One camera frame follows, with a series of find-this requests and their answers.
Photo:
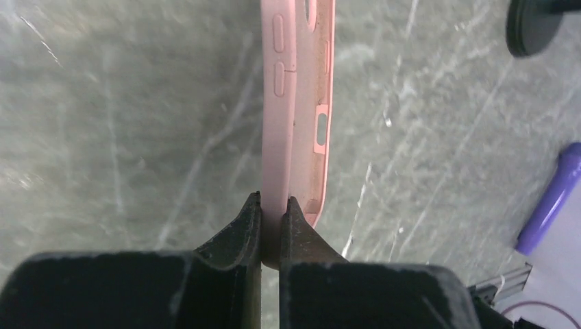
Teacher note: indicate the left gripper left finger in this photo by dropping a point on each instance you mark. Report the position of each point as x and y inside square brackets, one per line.
[216, 285]

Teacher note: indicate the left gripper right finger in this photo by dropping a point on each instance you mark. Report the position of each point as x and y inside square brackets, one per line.
[321, 289]

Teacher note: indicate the pink phone case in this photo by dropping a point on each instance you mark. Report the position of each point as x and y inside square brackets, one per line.
[298, 68]

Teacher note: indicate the purple microphone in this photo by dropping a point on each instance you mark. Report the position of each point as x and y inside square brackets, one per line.
[564, 180]

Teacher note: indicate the black microphone stand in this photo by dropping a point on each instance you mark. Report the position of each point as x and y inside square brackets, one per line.
[531, 25]

